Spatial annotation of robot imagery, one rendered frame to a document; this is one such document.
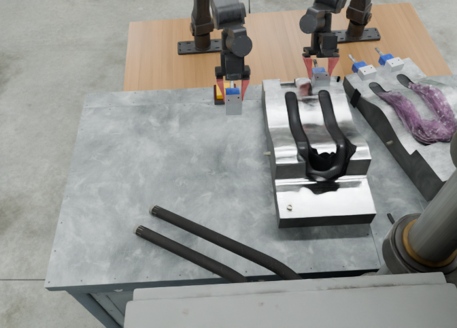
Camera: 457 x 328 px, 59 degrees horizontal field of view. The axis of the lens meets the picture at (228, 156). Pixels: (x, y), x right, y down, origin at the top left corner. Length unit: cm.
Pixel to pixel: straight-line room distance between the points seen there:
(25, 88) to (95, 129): 157
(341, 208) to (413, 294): 75
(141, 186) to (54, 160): 128
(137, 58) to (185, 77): 22
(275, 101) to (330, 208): 40
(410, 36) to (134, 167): 119
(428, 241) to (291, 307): 27
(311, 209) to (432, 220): 60
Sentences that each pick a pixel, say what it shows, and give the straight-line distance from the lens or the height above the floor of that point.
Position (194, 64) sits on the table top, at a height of 80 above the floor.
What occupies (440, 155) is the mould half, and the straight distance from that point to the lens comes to 128.
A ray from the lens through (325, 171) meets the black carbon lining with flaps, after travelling 119.
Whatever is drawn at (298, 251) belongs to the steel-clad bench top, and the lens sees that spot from 114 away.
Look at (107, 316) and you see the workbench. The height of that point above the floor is 43.
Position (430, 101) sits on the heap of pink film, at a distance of 141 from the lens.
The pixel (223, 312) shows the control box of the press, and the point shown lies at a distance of 38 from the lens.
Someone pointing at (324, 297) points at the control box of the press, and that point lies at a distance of 39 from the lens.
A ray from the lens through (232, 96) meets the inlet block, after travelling 123.
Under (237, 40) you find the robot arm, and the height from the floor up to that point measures 117.
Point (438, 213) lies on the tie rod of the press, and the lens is 56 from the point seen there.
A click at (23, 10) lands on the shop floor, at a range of 368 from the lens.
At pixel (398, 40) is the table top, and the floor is 80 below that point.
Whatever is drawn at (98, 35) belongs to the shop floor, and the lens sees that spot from 320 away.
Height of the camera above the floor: 184
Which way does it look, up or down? 54 degrees down
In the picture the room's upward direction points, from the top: 2 degrees counter-clockwise
